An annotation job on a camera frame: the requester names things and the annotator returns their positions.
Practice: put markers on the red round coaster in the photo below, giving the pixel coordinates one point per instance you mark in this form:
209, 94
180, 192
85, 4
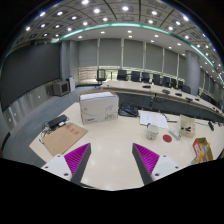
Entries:
167, 138

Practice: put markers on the white cardboard box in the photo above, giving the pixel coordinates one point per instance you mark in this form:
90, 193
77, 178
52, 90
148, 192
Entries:
98, 106

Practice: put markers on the grey crt monitor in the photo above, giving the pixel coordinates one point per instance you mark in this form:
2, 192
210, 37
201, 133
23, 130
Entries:
60, 88

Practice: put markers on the long curved conference desk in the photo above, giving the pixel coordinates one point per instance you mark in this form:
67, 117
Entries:
162, 99

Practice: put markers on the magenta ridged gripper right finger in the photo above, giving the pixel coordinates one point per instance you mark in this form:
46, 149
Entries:
152, 166

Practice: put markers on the black desk telephone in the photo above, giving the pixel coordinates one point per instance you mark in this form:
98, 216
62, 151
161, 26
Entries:
129, 111

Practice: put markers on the black power adapter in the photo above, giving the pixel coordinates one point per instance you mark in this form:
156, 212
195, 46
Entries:
56, 121

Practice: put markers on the brown cardboard sheet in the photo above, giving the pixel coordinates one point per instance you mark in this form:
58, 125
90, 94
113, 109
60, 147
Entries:
60, 140

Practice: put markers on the white open small box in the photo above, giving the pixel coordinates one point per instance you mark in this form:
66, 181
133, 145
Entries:
186, 126

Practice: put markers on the brown box with red label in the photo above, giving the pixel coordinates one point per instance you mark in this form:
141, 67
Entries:
203, 152

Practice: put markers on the white ceramic mug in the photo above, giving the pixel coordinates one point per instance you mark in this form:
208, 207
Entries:
152, 131

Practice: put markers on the black remote control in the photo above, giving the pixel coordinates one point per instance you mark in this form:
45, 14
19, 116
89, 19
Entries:
211, 125

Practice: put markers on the white small tube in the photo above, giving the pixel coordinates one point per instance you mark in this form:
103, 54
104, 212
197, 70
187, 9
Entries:
175, 134

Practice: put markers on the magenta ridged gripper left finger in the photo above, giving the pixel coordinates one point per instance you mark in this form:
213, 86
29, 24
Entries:
71, 166

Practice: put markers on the white paper sheet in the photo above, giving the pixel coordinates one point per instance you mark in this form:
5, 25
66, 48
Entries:
153, 119

